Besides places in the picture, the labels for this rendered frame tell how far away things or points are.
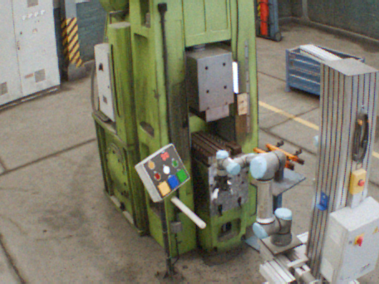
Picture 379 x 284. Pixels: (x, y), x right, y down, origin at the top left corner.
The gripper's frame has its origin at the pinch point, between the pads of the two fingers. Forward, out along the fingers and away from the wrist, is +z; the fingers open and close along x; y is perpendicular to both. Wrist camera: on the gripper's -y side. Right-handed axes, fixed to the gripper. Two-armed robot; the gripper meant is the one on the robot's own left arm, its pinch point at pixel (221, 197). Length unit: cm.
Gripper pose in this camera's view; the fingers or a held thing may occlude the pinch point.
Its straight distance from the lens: 332.3
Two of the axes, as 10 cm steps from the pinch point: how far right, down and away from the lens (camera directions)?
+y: 3.7, 4.0, -8.4
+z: 0.6, 8.9, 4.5
